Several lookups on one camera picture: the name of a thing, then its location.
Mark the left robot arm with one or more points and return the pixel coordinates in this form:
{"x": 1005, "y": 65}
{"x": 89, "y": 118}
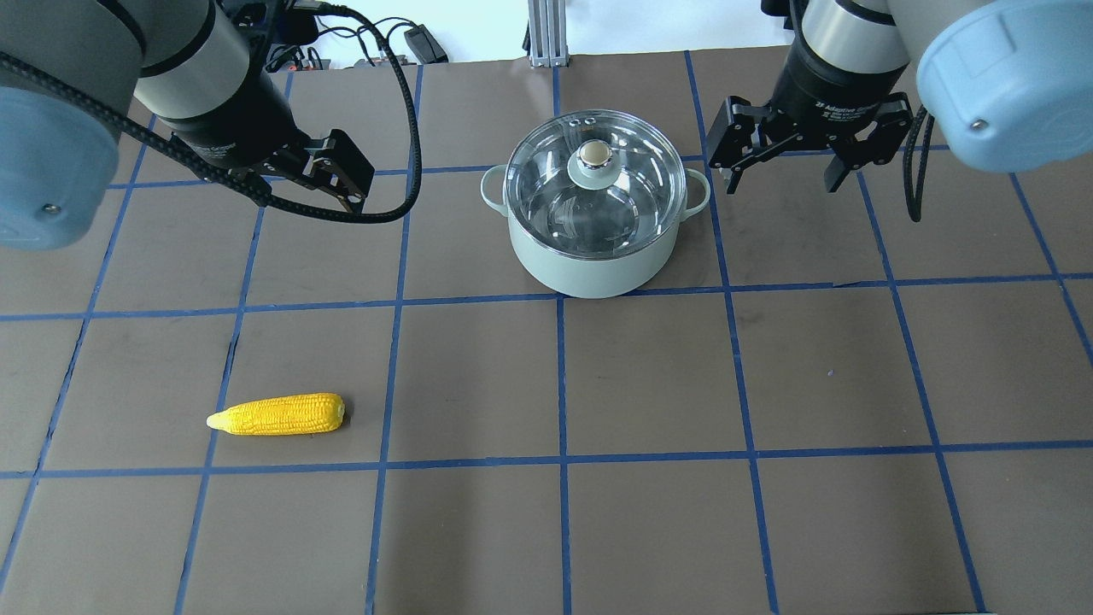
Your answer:
{"x": 186, "y": 78}

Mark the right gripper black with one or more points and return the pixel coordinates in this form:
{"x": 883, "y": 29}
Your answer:
{"x": 841, "y": 87}

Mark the yellow corn cob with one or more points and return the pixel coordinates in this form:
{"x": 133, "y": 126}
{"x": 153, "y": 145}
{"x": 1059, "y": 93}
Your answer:
{"x": 292, "y": 415}

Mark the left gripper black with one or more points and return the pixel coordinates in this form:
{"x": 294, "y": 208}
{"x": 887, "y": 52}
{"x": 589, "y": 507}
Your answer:
{"x": 229, "y": 125}

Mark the glass pot lid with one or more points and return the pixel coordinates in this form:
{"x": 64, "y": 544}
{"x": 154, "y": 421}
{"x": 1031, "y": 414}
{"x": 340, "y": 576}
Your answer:
{"x": 594, "y": 185}

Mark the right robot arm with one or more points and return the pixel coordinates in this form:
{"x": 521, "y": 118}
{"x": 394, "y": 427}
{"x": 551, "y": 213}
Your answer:
{"x": 1008, "y": 83}

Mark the aluminium frame post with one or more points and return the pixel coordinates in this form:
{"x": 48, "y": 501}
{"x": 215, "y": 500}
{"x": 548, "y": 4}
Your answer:
{"x": 547, "y": 44}

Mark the pale green cooking pot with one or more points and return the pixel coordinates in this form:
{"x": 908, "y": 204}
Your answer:
{"x": 595, "y": 279}

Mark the black power adapter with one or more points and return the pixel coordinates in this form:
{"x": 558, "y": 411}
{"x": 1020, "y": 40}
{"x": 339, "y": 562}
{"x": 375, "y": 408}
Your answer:
{"x": 424, "y": 46}

